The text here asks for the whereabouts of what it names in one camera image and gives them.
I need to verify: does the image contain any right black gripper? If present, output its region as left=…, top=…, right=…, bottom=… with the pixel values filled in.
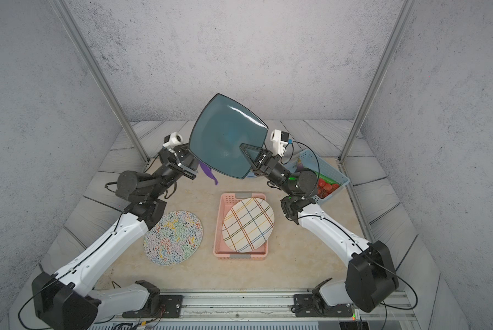
left=242, top=148, right=296, bottom=201

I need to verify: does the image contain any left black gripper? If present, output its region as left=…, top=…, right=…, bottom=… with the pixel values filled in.
left=146, top=143, right=202, bottom=203

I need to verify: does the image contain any dark teal square plate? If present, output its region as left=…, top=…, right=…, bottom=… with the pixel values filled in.
left=189, top=93, right=268, bottom=179

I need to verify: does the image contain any purple cloth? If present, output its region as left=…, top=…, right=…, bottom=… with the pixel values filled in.
left=199, top=162, right=218, bottom=186

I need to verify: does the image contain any colourful speckled round plate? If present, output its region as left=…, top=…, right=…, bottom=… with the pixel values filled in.
left=143, top=211, right=204, bottom=266

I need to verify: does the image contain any plaid striped round plate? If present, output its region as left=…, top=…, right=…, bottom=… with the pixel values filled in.
left=221, top=197, right=275, bottom=253

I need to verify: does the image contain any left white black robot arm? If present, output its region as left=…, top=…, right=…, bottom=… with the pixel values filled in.
left=32, top=144, right=199, bottom=329

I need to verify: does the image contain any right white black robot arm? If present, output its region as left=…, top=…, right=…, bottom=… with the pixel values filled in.
left=240, top=144, right=399, bottom=313

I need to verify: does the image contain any pink plastic tray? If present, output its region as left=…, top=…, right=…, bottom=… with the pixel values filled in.
left=213, top=192, right=268, bottom=260

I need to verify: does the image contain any purple eggplant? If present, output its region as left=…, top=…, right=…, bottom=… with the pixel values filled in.
left=296, top=158, right=306, bottom=172

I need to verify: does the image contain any green cucumber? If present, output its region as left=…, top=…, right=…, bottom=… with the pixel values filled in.
left=317, top=172, right=339, bottom=185

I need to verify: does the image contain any light blue plastic basket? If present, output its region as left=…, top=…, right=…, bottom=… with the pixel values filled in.
left=285, top=150, right=350, bottom=205

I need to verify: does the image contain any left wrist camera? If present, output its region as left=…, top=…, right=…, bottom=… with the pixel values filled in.
left=162, top=132, right=184, bottom=149

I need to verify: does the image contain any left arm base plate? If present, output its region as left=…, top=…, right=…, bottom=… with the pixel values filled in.
left=122, top=294, right=183, bottom=320

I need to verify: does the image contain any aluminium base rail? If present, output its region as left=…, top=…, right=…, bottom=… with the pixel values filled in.
left=91, top=289, right=420, bottom=329

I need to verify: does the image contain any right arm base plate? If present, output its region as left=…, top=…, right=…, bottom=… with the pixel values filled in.
left=290, top=293, right=354, bottom=318

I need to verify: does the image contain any left metal frame pole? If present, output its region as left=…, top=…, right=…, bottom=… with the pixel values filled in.
left=50, top=0, right=150, bottom=163

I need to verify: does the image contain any metal frame pole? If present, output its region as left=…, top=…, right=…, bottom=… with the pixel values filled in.
left=339, top=0, right=417, bottom=164
left=50, top=0, right=150, bottom=163

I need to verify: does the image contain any right metal frame pole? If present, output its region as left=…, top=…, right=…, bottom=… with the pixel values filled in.
left=339, top=0, right=417, bottom=164

